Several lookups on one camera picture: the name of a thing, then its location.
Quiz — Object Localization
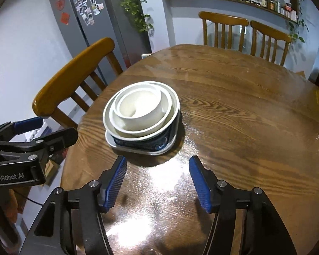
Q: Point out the blue plate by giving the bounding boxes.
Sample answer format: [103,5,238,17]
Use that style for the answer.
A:
[112,112,180,150]

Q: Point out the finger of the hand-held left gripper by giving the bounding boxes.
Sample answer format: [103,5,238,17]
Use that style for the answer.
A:
[0,128,78,160]
[0,117,44,142]

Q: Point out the shallow white bowl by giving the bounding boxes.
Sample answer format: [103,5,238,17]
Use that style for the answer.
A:
[109,84,174,139]

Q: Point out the grey refrigerator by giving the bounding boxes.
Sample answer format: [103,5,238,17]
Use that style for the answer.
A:
[48,0,152,85]

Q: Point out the wooden chair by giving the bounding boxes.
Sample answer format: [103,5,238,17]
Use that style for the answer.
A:
[33,38,124,130]
[199,11,249,49]
[250,20,292,66]

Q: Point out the large white bowl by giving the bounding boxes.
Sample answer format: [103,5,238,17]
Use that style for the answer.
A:
[103,81,181,142]

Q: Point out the green hanging plant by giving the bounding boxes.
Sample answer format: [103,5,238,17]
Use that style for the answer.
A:
[288,0,309,43]

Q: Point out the black cable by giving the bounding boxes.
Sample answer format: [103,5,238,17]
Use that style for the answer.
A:
[25,197,44,207]

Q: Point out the white square plate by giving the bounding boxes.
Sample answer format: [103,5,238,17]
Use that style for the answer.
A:
[105,129,177,156]

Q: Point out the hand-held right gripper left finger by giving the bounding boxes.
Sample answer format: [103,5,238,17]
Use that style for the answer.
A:
[21,155,127,255]

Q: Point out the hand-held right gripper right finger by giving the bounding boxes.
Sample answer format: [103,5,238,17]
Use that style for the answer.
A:
[189,155,299,255]

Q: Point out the trailing green plant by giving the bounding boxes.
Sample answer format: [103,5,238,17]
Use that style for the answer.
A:
[110,0,155,36]

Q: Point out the cluster of fridge photo magnets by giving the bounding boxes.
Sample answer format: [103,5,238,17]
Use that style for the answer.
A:
[73,0,105,26]

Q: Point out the deep white bowl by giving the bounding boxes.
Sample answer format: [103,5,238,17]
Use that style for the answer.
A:
[114,87,168,132]

